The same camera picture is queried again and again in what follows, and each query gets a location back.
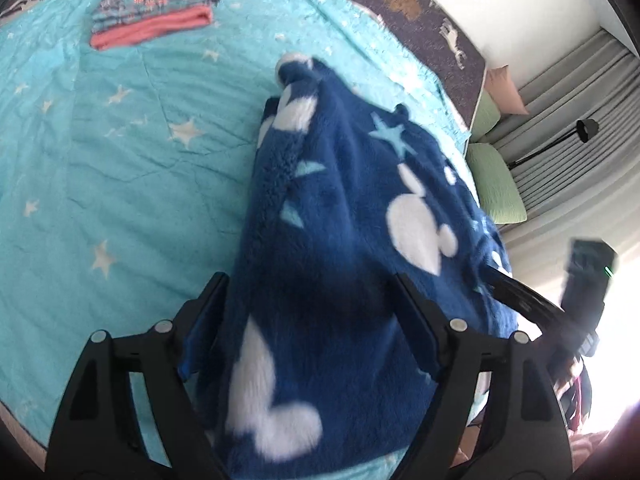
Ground navy fleece star pajama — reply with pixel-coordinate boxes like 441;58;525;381
196;53;516;479

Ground turquoise star quilt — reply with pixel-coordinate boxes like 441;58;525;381
0;0;482;476

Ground dark deer pattern bedsheet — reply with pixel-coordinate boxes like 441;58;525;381
1;0;485;139

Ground green pillow at headboard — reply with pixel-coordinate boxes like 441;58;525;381
471;90;501;142

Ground green pillow near curtain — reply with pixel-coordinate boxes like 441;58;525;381
466;143;527;226

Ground black floor lamp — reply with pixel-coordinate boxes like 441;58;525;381
508;118;600;170

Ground grey curtain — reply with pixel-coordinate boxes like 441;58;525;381
486;30;639;287

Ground pink pillow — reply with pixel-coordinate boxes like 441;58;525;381
485;65;528;116

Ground person's right hand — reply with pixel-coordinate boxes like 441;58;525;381
447;404;639;479

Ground folded floral pink clothes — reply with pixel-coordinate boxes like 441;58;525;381
90;0;220;51

